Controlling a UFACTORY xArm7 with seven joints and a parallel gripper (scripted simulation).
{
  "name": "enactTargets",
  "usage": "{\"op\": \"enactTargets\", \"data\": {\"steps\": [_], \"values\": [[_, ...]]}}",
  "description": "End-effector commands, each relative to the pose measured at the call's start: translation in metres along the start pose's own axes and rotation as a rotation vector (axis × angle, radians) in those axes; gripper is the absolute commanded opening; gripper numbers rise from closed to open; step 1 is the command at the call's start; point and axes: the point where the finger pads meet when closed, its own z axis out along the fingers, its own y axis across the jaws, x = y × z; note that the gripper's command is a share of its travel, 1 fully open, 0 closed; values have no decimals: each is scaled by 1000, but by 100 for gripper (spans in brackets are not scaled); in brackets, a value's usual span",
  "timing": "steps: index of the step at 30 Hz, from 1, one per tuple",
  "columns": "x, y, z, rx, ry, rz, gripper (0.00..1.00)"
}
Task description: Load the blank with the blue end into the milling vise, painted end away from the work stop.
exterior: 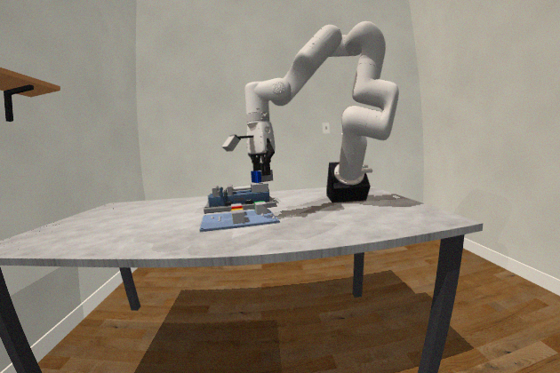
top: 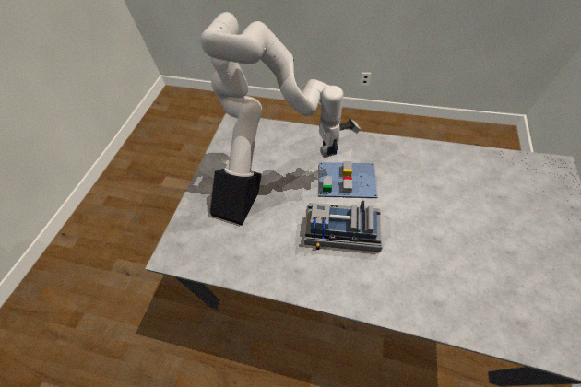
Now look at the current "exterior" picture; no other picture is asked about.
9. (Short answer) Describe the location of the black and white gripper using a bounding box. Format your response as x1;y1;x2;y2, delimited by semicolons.
247;121;276;176

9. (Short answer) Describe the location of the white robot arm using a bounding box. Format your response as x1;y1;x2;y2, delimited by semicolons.
245;21;399;185

